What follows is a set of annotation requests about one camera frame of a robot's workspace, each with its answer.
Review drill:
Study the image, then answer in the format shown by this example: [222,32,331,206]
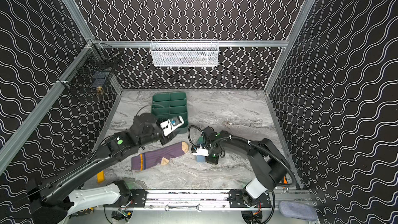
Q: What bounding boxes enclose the grey cloth pad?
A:
[279,201,318,222]

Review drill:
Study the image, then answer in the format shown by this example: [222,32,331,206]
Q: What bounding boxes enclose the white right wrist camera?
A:
[191,147,209,157]

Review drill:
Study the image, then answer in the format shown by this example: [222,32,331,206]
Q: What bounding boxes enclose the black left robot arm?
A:
[26,113,164,224]

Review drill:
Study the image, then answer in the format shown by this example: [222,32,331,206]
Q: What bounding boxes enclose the white mesh wall basket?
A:
[150,39,220,67]

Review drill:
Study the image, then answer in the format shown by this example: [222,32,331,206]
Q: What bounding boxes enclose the purple striped sock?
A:
[131,142,189,171]

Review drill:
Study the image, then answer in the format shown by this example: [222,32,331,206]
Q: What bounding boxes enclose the green divided plastic tray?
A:
[151,91,189,134]

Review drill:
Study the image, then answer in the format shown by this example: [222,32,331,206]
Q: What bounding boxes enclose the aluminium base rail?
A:
[127,188,313,211]

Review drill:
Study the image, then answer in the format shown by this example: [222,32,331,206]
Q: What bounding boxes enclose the blue orange striped sock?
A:
[194,136,208,162]

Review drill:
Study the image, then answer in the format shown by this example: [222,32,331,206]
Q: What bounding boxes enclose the black wire wall basket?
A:
[62,43,122,101]

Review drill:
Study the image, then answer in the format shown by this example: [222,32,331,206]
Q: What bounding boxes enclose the yellow block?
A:
[96,171,105,184]

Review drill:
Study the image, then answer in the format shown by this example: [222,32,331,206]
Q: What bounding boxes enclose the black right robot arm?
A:
[196,127,297,207]

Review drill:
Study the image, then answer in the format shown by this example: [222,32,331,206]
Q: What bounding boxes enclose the silver wrench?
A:
[164,204,202,212]

